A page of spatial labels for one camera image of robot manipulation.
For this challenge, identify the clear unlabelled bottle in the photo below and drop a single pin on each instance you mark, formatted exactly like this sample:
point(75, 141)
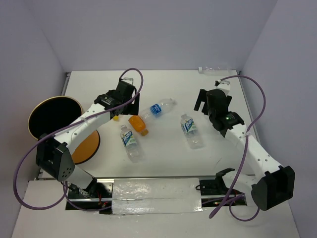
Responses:
point(220, 70)

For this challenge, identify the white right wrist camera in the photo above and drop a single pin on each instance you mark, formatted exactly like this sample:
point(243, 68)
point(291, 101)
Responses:
point(223, 86)

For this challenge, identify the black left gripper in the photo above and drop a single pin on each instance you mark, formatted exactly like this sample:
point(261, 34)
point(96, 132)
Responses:
point(133, 109)

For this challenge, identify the orange juice bottle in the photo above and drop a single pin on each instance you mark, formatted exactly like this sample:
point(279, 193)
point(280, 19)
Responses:
point(138, 124)

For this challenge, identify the clear bottle blue label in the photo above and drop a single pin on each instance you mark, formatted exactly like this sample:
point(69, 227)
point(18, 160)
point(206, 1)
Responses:
point(158, 109)

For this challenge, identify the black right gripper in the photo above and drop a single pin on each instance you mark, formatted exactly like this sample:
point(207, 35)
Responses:
point(202, 97)

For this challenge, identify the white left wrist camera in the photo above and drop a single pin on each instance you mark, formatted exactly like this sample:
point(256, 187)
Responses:
point(128, 80)

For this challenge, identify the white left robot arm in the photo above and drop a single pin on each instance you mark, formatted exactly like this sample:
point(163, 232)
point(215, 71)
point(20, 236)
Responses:
point(54, 154)

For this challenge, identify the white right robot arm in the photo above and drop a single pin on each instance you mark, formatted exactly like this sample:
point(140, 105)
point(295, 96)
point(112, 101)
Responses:
point(273, 183)

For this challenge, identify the silver foil tape patch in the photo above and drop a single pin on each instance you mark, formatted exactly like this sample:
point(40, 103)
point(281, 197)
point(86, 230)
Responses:
point(156, 196)

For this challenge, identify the clear bottle green label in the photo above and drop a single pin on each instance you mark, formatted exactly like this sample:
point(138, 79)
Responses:
point(131, 145)
point(191, 132)

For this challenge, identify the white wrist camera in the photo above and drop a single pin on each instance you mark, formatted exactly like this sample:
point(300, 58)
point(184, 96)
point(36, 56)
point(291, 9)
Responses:
point(128, 80)
point(223, 86)

